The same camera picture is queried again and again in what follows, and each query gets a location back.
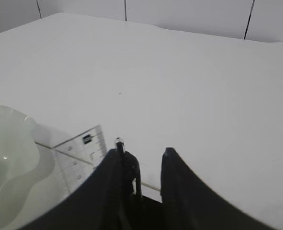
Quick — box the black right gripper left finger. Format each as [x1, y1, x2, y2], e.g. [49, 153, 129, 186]
[22, 149, 131, 230]

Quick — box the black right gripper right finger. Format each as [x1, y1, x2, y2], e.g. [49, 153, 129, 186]
[160, 148, 270, 230]

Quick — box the black pen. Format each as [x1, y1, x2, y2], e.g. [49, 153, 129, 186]
[115, 138, 142, 199]

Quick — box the clear plastic ruler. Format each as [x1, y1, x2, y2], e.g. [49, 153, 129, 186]
[52, 125, 107, 194]

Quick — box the black square pen holder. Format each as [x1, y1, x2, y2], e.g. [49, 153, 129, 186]
[124, 194, 167, 230]

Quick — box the green glass wavy plate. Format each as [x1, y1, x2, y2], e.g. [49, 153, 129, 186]
[0, 105, 55, 230]

